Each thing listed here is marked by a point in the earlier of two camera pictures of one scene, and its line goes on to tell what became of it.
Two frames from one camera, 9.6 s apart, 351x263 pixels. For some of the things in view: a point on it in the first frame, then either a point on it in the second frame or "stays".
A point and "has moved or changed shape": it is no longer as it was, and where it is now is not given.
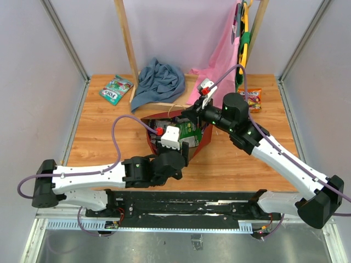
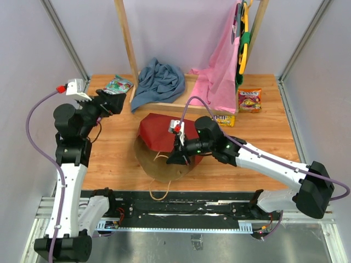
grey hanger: (236, 24) stays
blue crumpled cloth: (158, 83) stays
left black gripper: (185, 150) -> (108, 104)
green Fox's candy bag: (115, 89) stays
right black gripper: (192, 113) -> (177, 157)
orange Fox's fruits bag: (254, 97) stays
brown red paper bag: (197, 136) has moved or changed shape
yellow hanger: (243, 55) stays
